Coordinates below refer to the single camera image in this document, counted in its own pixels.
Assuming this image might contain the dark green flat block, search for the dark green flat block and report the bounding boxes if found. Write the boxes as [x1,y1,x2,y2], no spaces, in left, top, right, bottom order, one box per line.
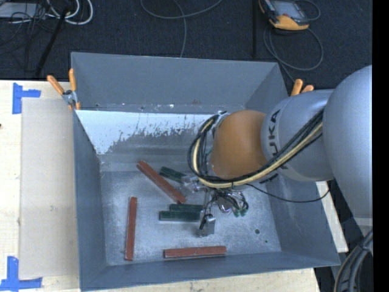
[168,203,204,213]
[158,210,202,223]
[159,166,187,183]

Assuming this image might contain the red-brown flat block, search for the red-brown flat block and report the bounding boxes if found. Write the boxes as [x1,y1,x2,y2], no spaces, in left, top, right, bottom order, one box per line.
[124,196,139,262]
[163,245,228,259]
[136,160,187,205]

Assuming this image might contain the grey metal bin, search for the grey metal bin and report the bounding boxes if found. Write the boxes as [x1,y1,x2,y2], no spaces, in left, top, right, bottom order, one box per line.
[70,52,342,292]

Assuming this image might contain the pale cardboard board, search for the pale cardboard board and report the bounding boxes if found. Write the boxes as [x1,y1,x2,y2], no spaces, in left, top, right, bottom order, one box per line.
[18,97,80,281]

